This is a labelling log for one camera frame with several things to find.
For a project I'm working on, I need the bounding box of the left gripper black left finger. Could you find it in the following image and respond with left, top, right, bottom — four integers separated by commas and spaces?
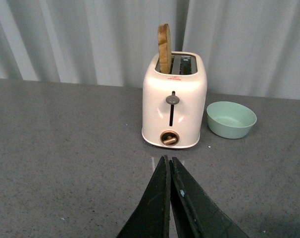
117, 155, 171, 238

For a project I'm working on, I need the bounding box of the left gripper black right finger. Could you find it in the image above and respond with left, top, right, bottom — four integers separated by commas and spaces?
170, 157, 248, 238

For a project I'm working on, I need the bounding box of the green bowl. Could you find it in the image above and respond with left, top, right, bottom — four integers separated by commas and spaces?
206, 101, 257, 139

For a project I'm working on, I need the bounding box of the cream white toaster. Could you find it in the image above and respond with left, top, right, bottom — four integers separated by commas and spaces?
142, 52, 207, 149

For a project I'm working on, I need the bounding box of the grey pleated curtain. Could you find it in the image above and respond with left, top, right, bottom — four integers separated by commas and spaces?
0, 0, 300, 99

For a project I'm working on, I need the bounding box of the toasted bread slice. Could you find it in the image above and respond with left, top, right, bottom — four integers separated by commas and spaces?
157, 23, 172, 74

